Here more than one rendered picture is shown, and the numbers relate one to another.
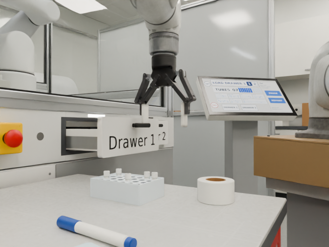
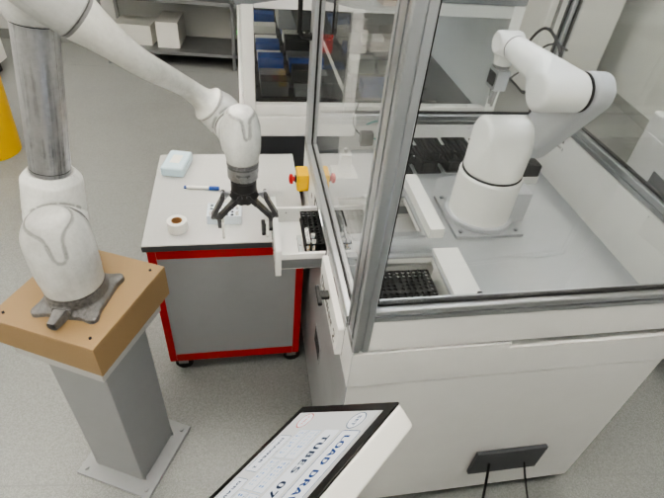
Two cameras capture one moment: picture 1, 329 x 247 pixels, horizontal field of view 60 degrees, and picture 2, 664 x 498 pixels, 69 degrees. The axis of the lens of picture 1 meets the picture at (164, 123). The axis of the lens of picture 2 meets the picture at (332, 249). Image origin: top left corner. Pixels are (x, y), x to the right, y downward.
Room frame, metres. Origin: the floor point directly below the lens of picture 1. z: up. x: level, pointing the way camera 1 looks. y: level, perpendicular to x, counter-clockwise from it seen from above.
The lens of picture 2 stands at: (1.92, -0.60, 1.89)
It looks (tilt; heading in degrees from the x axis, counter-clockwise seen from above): 40 degrees down; 137
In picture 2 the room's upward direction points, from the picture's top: 6 degrees clockwise
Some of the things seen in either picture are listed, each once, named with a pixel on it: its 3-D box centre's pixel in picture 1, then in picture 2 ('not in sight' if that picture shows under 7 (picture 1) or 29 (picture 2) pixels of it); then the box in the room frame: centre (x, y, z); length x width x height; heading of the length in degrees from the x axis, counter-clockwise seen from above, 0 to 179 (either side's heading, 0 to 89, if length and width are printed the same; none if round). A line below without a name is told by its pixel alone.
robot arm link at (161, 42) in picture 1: (163, 46); (243, 169); (0.86, 0.00, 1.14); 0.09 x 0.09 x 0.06
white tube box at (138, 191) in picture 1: (127, 187); (224, 213); (0.58, 0.08, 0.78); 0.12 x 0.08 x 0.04; 58
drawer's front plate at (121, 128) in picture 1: (132, 135); (275, 234); (0.88, 0.10, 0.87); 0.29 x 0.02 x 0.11; 150
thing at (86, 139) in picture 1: (82, 137); (337, 234); (0.98, 0.28, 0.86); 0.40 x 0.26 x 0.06; 60
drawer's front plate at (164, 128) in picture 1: (150, 133); (331, 301); (1.22, 0.06, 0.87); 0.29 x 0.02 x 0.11; 150
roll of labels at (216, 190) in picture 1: (215, 189); (177, 224); (0.55, -0.10, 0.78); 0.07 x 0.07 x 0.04
